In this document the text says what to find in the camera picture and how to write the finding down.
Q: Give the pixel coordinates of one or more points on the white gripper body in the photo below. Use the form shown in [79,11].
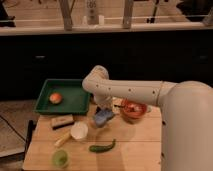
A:
[103,102]

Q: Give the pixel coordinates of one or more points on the blue sponge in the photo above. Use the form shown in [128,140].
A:
[102,117]

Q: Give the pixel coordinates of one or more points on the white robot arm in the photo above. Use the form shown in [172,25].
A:
[186,110]

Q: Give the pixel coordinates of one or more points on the light green plastic cup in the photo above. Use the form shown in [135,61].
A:
[60,158]

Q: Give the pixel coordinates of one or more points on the orange red bowl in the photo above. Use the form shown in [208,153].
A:
[132,110]

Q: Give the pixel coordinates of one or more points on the green plastic tray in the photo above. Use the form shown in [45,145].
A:
[75,100]

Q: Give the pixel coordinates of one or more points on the orange bread roll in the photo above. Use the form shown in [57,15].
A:
[55,98]

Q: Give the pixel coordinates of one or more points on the green cucumber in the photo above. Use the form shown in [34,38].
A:
[102,148]

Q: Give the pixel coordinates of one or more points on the white cup yellow handle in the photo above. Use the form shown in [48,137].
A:
[78,132]

